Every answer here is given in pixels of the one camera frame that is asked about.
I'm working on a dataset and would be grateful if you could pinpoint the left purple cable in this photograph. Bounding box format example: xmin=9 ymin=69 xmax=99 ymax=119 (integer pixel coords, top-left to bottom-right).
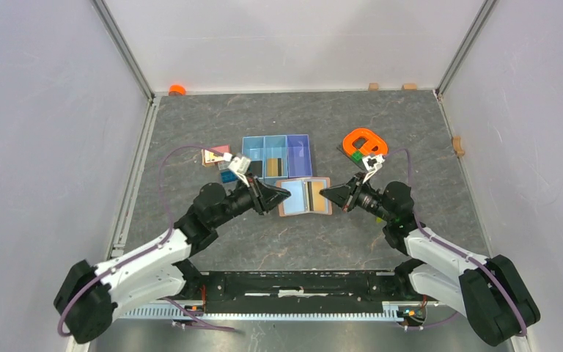
xmin=56 ymin=145 xmax=239 ymax=337

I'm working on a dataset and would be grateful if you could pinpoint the brown leather card holder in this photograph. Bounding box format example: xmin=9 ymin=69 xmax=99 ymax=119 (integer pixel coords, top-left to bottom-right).
xmin=275 ymin=177 xmax=333 ymax=217

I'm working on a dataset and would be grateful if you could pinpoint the orange credit card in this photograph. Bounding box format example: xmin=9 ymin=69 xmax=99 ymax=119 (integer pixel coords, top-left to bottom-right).
xmin=265 ymin=158 xmax=284 ymax=177

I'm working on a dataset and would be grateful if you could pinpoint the blue toy brick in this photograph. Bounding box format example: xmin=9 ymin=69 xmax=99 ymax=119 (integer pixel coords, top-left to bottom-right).
xmin=220 ymin=169 xmax=238 ymax=183

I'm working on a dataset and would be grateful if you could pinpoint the clear toy brick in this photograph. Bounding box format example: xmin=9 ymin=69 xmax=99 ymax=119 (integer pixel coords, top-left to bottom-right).
xmin=217 ymin=161 xmax=230 ymax=172

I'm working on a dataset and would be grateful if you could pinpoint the orange plastic ring toy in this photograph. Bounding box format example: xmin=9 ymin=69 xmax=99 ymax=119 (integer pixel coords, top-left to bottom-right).
xmin=342 ymin=128 xmax=389 ymax=155

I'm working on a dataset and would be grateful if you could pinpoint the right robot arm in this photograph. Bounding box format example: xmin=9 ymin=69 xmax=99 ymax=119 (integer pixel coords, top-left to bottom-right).
xmin=320 ymin=172 xmax=541 ymax=346

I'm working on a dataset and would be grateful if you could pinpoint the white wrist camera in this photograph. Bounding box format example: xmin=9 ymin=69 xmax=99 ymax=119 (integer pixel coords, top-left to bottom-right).
xmin=361 ymin=154 xmax=386 ymax=184
xmin=225 ymin=153 xmax=251 ymax=183

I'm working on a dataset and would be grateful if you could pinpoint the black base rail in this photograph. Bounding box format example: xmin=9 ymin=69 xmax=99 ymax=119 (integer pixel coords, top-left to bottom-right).
xmin=174 ymin=271 xmax=425 ymax=313

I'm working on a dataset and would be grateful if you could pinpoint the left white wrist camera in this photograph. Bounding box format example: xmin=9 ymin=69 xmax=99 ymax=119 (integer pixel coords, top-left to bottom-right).
xmin=225 ymin=153 xmax=251 ymax=183

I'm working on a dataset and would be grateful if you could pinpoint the gold striped credit card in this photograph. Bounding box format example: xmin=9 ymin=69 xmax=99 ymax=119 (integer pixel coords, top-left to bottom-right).
xmin=305 ymin=179 xmax=330 ymax=214

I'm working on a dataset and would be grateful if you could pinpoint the blue purple drawer organizer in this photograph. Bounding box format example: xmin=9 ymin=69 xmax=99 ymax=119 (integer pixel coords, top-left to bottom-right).
xmin=241 ymin=134 xmax=313 ymax=185

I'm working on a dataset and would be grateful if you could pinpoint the wooden arch block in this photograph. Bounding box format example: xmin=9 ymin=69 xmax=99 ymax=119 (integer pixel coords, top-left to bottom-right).
xmin=452 ymin=136 xmax=466 ymax=158

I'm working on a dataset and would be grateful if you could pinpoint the black credit card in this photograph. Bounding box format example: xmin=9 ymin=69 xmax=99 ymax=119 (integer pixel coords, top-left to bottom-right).
xmin=248 ymin=160 xmax=263 ymax=177

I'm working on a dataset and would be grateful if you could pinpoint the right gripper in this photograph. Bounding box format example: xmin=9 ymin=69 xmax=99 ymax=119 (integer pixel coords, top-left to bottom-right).
xmin=320 ymin=172 xmax=394 ymax=223

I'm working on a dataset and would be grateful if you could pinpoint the pink wooden puzzle block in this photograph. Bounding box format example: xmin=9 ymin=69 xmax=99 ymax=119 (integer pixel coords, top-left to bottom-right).
xmin=201 ymin=144 xmax=231 ymax=166

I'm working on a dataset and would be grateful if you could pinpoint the dark transparent base plate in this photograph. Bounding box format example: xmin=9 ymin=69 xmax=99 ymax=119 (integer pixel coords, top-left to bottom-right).
xmin=337 ymin=144 xmax=380 ymax=171

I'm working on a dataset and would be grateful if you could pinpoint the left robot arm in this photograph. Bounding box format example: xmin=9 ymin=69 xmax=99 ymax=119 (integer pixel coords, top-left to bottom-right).
xmin=54 ymin=177 xmax=291 ymax=344

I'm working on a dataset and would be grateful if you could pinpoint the white cable duct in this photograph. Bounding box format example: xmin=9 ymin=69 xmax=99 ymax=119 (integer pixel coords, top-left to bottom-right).
xmin=119 ymin=301 xmax=415 ymax=323

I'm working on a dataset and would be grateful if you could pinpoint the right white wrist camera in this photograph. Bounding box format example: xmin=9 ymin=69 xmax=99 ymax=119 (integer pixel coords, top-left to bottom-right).
xmin=361 ymin=154 xmax=386 ymax=184

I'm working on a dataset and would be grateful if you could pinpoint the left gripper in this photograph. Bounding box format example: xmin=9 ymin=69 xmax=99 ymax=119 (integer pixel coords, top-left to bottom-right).
xmin=211 ymin=170 xmax=291 ymax=227

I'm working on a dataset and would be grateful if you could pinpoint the green toy brick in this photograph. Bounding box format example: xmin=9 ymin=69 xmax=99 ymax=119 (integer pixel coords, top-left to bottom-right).
xmin=351 ymin=150 xmax=364 ymax=163

